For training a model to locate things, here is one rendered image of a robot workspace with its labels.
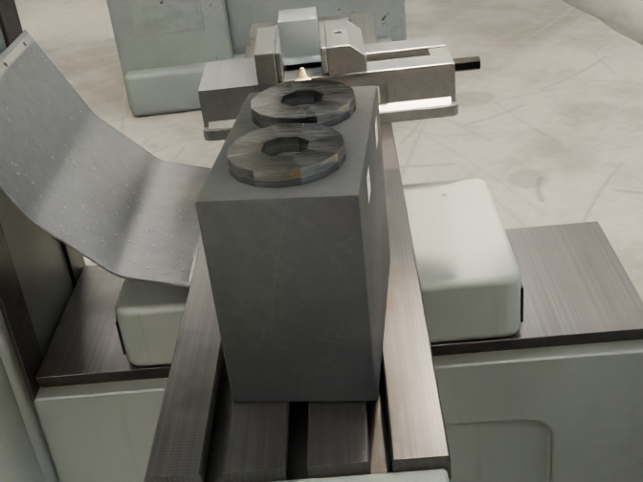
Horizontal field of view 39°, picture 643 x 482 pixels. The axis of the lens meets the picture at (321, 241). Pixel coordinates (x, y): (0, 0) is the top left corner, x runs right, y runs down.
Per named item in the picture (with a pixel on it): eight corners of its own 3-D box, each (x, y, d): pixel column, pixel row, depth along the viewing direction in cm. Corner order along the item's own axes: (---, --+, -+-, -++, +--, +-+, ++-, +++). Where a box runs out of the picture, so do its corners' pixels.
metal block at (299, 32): (320, 48, 127) (316, 6, 125) (321, 61, 122) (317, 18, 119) (283, 52, 128) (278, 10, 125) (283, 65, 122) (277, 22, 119)
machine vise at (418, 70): (444, 78, 135) (441, 5, 129) (459, 115, 122) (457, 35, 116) (211, 102, 136) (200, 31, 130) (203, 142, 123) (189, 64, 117)
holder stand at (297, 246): (391, 260, 91) (377, 70, 81) (379, 403, 72) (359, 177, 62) (274, 263, 93) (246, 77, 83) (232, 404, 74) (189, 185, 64)
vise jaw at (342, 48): (362, 43, 131) (359, 16, 129) (367, 72, 120) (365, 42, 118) (321, 48, 131) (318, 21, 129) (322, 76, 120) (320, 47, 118)
